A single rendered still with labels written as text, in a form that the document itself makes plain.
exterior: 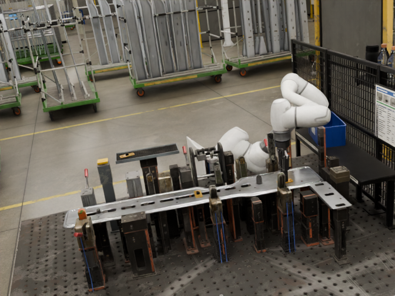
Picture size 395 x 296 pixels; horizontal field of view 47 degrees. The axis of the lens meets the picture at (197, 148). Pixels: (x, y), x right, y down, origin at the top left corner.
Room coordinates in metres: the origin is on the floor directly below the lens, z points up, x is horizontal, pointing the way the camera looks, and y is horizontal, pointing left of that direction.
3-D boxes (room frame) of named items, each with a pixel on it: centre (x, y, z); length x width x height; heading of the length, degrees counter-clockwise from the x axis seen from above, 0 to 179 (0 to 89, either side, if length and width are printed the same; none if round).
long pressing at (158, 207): (2.19, 0.05, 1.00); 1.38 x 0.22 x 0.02; 97
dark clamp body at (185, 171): (2.39, 0.08, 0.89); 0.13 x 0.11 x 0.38; 7
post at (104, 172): (2.47, 0.55, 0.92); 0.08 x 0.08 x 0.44; 7
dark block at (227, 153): (2.44, -0.17, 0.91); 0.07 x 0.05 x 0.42; 7
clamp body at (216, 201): (2.03, -0.05, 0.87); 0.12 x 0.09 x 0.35; 7
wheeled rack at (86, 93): (8.81, 2.35, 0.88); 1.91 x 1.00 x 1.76; 15
